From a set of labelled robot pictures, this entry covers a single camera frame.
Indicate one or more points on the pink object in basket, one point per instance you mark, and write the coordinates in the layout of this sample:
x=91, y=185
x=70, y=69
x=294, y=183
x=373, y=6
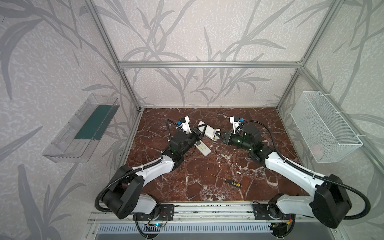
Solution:
x=317, y=151

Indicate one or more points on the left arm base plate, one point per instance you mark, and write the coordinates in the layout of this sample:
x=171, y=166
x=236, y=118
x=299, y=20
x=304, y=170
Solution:
x=162, y=212

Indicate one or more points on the white air conditioner remote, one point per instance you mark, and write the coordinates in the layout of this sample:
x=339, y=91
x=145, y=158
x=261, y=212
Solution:
x=202, y=148

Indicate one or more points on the aluminium front rail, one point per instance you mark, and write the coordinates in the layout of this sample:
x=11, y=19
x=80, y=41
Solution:
x=204, y=212

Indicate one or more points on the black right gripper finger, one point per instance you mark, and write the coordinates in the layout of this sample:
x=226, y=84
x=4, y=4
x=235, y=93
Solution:
x=221, y=137
x=222, y=133

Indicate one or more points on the clear plastic wall bin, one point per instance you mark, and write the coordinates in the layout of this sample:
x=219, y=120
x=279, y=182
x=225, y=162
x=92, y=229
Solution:
x=79, y=138

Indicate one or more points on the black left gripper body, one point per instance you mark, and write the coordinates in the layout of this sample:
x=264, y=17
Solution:
x=193, y=136

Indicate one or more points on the white remote control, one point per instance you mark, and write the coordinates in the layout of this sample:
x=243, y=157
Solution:
x=211, y=132

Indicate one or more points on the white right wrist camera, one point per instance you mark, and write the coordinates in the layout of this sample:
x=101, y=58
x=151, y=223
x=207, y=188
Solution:
x=236, y=121

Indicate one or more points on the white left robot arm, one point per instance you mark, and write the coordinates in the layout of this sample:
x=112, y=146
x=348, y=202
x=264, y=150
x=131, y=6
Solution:
x=123, y=194

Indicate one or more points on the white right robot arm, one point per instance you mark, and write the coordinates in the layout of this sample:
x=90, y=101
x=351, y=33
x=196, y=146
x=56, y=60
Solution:
x=327, y=201

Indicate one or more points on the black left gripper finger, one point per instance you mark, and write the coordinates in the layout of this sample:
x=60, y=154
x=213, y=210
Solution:
x=202, y=127
x=197, y=132

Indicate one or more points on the black yellow screwdriver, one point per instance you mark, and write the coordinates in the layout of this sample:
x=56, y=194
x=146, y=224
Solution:
x=230, y=182

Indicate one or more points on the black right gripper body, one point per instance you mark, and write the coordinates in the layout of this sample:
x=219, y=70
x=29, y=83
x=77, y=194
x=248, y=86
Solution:
x=226, y=137

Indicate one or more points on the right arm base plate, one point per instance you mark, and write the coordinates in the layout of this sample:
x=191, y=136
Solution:
x=270, y=212

